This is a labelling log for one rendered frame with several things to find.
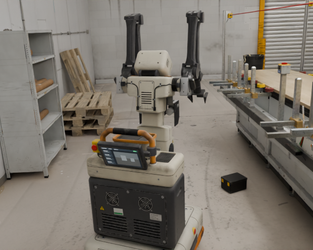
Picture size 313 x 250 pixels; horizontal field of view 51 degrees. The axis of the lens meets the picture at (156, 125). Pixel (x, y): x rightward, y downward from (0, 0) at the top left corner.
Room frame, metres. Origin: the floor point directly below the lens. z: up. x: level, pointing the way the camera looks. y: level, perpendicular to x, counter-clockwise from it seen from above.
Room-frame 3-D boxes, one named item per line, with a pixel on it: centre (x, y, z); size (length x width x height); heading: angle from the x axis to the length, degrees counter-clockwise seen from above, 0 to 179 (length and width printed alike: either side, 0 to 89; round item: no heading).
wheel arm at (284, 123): (2.23, -0.95, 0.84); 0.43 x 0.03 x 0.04; 91
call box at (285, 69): (2.53, -0.99, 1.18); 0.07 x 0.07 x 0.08; 1
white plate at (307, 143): (2.05, -0.97, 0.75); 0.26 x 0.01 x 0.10; 1
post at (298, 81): (2.27, -0.99, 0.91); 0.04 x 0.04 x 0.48; 1
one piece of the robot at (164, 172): (1.85, 0.12, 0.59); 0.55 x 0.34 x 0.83; 69
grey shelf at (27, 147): (3.74, 1.43, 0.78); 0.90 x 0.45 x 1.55; 1
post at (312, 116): (2.02, -1.00, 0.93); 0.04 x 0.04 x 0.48; 1
